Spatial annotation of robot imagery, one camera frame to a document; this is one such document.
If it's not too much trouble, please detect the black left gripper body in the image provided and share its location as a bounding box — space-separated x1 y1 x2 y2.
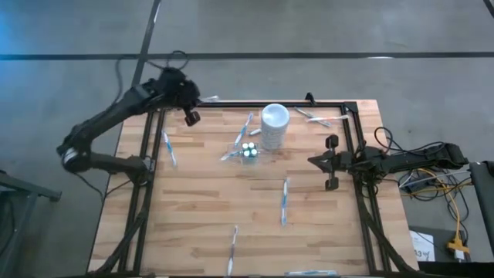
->
156 67 195 111

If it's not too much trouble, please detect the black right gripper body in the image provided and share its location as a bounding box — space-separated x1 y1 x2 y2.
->
335 150 364 175

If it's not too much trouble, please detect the grey blue toothbrush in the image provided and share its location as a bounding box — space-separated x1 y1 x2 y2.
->
293 107 333 128

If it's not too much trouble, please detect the white plastic cup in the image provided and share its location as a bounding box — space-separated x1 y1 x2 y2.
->
260 103 291 151

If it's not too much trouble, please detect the clear plastic organizer tray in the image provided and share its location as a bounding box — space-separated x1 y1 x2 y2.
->
225 142 271 166

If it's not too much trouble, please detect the black power strip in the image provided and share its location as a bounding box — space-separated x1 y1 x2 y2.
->
401 178 429 194

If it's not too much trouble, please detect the toothbrush in flat package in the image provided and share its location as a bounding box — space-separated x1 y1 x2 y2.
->
284 269 339 277

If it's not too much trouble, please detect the white paper sheet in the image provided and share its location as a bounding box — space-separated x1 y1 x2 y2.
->
409 230 436 263

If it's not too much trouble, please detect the black floor mat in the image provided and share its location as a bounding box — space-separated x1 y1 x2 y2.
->
408 225 472 263

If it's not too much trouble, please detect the black equipment case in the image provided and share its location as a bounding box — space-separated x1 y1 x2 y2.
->
469 160 494 263

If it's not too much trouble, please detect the yellow plug splitter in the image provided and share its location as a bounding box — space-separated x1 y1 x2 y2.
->
447 238 471 254

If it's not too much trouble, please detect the black box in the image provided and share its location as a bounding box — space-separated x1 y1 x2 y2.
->
418 261 494 278

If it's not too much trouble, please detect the black metal stand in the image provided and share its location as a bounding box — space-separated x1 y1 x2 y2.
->
0 169 63 277

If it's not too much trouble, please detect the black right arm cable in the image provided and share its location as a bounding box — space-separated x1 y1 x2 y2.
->
373 126 448 155

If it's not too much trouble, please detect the black aluminium table frame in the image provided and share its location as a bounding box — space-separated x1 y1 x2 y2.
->
87 100 424 277

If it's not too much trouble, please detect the black floor cable bundle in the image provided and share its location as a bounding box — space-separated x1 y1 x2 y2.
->
397 169 474 240

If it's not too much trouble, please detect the grey floor cable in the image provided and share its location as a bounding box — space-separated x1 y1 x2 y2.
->
399 171 472 188

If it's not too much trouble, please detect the yellow floor cable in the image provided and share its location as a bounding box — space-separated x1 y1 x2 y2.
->
401 168 474 248

